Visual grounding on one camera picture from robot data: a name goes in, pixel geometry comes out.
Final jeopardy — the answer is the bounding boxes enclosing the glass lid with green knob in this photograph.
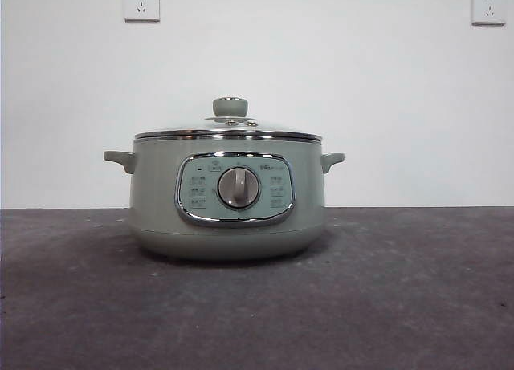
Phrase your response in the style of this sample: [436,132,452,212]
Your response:
[134,96,322,141]

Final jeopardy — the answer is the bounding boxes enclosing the grey round pot dial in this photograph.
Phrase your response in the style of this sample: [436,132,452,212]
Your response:
[217,167,259,209]

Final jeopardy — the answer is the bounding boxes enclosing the white wall socket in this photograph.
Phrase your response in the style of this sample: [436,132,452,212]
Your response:
[471,0,507,27]
[123,0,161,24]

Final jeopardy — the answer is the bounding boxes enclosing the pale green electric pot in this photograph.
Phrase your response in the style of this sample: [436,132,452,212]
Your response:
[102,136,345,261]

